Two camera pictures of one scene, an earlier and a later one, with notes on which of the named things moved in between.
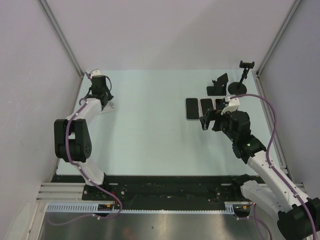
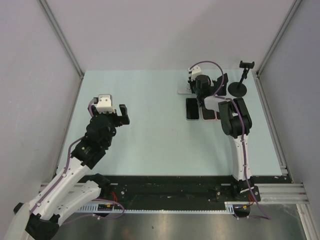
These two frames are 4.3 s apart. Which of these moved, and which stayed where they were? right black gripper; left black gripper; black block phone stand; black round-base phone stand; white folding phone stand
Moved: white folding phone stand; right black gripper; left black gripper
Stayed: black block phone stand; black round-base phone stand
